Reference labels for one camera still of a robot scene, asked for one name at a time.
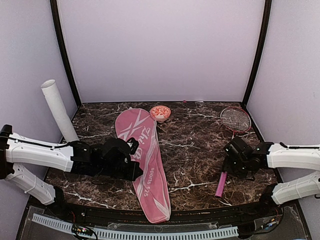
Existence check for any left black frame post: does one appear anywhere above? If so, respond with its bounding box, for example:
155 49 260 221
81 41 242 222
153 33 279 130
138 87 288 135
49 0 82 108

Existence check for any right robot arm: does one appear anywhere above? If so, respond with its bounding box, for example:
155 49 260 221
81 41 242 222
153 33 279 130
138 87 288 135
222 136 320 217

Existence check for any red badminton racket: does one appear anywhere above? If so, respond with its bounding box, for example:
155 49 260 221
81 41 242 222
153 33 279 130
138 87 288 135
214 106 252 199

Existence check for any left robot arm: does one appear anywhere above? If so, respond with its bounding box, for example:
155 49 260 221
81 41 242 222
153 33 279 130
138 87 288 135
0 124 143 218

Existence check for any black frame post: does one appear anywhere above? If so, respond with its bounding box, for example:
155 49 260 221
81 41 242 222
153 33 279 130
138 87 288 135
241 0 273 109
49 0 82 108

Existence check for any pink racket bag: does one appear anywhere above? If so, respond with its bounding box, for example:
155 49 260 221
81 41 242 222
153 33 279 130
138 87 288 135
115 108 171 224

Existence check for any white shuttlecock tube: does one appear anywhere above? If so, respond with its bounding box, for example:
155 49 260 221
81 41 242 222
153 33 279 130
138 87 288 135
40 79 79 143

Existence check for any white cable tray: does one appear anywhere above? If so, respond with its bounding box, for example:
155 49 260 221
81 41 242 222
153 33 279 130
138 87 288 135
31 213 239 240

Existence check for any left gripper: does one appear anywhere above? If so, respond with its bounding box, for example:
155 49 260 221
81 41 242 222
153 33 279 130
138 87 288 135
97 160 143 181

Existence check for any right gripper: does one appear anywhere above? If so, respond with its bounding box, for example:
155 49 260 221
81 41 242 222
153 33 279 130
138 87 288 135
221 155 250 179

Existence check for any red white patterned bowl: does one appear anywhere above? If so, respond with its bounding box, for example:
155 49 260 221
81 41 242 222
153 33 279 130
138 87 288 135
149 105 171 122

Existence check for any right black frame post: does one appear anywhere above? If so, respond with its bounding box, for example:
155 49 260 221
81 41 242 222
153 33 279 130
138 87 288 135
241 0 273 109

